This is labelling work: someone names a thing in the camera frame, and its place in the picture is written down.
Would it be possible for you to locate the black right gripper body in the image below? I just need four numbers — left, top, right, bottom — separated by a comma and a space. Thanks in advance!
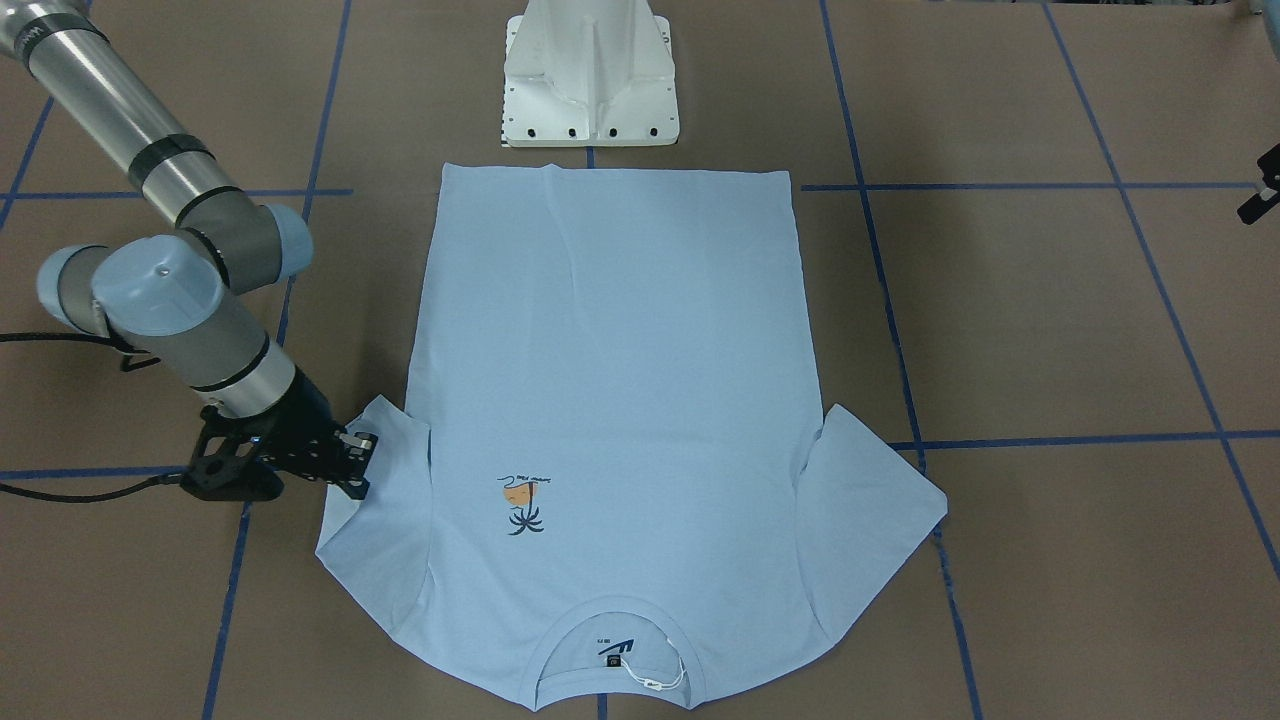
183, 372, 353, 501

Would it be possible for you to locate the light blue t-shirt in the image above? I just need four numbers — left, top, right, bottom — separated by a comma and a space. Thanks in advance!
316, 164, 948, 711

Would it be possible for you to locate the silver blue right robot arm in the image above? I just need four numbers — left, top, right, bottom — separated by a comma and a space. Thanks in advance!
3, 1, 378, 503

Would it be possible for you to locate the white camera mast pedestal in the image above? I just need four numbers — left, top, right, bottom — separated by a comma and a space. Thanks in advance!
500, 1, 681, 149

